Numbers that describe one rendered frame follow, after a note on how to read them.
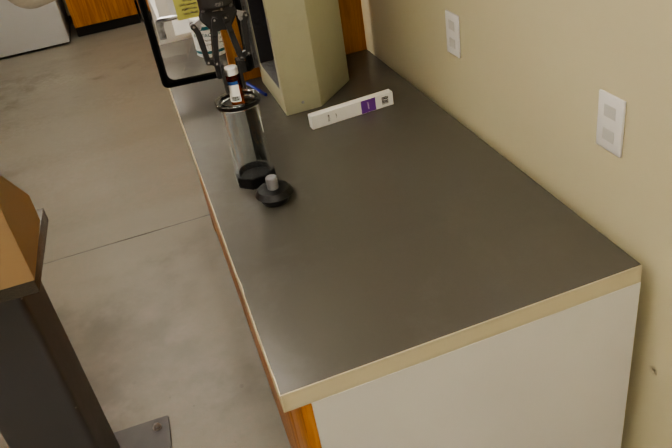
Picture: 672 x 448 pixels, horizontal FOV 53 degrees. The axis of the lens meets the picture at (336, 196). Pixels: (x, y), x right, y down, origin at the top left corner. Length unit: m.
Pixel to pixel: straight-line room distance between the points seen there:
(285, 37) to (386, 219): 0.70
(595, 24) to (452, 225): 0.48
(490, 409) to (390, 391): 0.24
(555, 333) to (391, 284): 0.31
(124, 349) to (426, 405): 1.75
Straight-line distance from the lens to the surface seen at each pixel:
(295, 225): 1.52
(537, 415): 1.48
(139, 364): 2.75
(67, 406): 1.97
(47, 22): 6.93
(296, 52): 1.99
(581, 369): 1.46
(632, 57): 1.29
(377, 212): 1.52
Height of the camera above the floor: 1.78
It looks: 32 degrees down
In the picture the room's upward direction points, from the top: 10 degrees counter-clockwise
